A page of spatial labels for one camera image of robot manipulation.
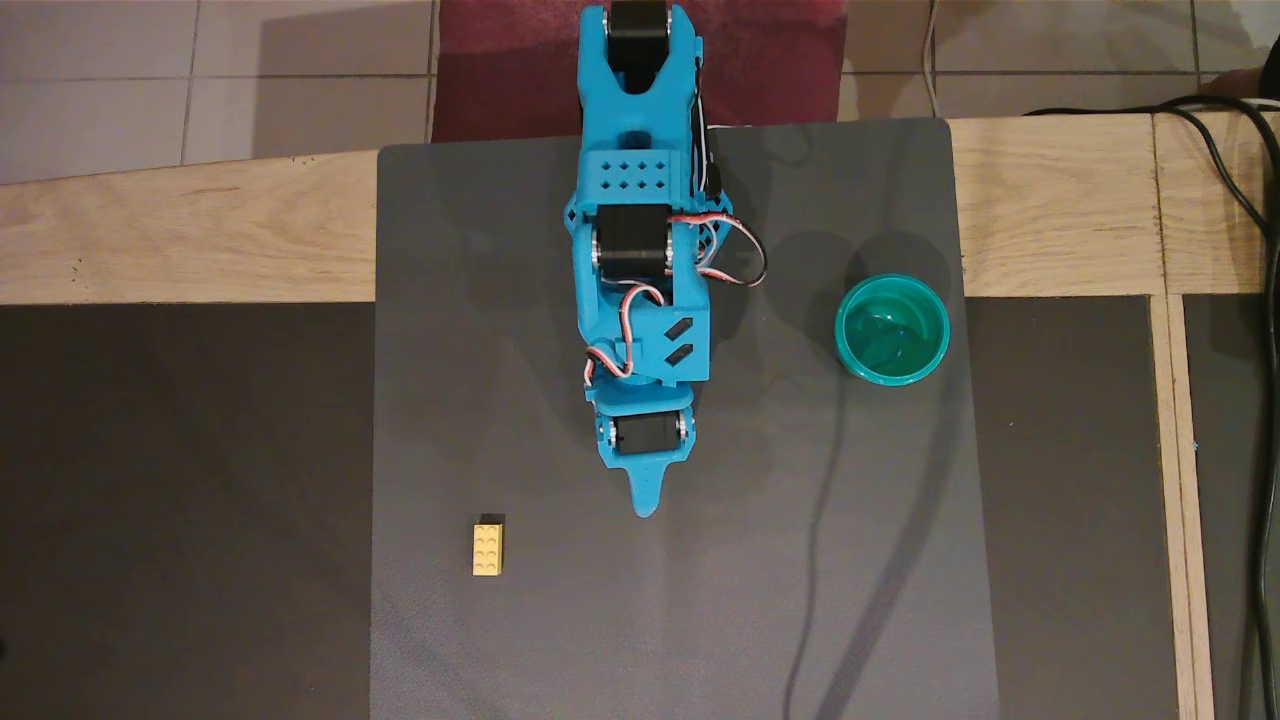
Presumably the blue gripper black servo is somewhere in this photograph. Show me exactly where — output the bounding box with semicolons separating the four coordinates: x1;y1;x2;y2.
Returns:
588;383;703;520

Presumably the grey rubber mat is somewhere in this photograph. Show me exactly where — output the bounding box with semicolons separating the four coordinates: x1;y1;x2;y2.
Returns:
368;118;1001;720

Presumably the green plastic cup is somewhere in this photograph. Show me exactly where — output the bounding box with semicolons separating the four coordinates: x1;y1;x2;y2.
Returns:
835;274;951;387

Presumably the black table mat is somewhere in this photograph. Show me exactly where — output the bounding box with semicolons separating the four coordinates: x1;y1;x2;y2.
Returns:
964;295;1182;720
0;303;377;720
1183;293;1280;720

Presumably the red white black servo cable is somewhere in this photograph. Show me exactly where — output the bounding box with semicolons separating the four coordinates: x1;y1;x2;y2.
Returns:
668;212;768;289
583;283;666;383

